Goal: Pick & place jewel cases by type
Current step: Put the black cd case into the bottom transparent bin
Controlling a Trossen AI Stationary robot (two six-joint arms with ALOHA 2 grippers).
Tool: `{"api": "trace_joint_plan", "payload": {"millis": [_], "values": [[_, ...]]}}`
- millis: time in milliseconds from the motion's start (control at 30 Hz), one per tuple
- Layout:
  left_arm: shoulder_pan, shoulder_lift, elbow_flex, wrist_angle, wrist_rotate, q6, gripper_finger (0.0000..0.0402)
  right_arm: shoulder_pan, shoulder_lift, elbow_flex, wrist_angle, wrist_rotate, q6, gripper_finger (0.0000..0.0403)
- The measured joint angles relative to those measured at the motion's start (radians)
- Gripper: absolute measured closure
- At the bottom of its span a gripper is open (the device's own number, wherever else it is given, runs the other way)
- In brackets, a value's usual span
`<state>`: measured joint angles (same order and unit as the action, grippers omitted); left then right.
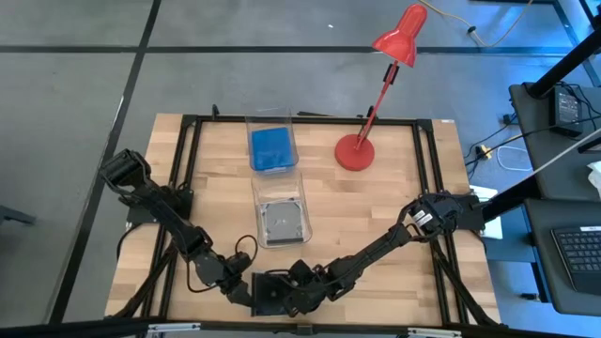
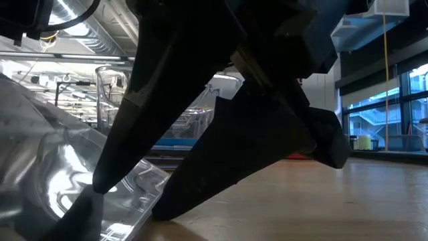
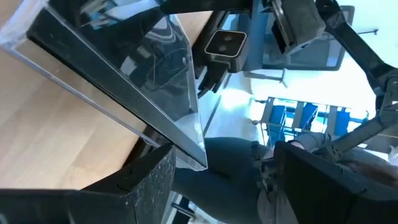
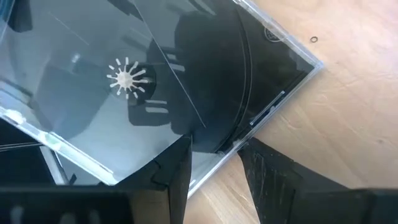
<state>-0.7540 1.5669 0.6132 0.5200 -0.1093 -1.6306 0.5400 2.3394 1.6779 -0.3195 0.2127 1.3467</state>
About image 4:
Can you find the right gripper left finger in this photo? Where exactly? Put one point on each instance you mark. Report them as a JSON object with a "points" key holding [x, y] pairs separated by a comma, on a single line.
{"points": [[77, 205]]}

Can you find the clear black jewel case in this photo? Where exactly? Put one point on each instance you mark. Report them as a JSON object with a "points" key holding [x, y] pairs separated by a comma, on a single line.
{"points": [[217, 77]]}

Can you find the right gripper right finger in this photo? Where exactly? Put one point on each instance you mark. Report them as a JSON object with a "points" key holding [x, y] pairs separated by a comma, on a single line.
{"points": [[295, 199]]}

